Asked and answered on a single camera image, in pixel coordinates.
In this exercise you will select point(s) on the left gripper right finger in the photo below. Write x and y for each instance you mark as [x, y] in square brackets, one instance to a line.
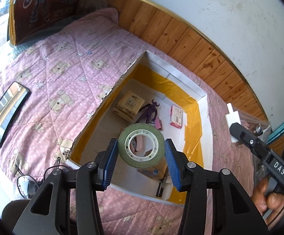
[176, 163]

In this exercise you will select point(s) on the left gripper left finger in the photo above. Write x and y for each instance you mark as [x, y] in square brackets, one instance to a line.
[106, 161]

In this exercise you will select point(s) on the gold rectangular box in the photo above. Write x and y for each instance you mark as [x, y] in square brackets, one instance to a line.
[155, 172]

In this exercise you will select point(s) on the green tape roll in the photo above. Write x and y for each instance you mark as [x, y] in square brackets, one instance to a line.
[141, 145]

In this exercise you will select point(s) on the black marker pen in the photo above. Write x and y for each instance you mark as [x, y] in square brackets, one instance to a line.
[161, 186]

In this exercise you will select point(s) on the white charger adapter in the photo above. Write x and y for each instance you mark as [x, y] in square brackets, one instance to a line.
[232, 116]

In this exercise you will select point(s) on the right hand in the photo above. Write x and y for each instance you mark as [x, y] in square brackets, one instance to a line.
[274, 202]

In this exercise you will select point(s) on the small pink eraser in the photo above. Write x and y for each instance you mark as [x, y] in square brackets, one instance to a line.
[158, 124]

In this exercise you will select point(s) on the pink card pack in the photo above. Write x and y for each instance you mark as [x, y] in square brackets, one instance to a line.
[175, 117]

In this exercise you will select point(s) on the glass jar with metal lid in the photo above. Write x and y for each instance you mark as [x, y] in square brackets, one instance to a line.
[257, 130]

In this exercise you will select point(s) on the small brown carton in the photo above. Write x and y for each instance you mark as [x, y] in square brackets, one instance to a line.
[128, 106]

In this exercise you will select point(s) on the purple figurine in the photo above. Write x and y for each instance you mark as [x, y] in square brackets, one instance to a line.
[149, 112]

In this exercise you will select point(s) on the white cardboard box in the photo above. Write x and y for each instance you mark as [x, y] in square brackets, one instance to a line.
[150, 77]

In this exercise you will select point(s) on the pink bear quilt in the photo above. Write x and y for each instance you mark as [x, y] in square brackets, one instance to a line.
[69, 74]

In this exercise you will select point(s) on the black smartphone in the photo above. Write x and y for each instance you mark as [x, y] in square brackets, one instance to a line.
[11, 102]

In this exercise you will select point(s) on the colourful toy box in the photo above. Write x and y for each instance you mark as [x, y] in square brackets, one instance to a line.
[28, 17]

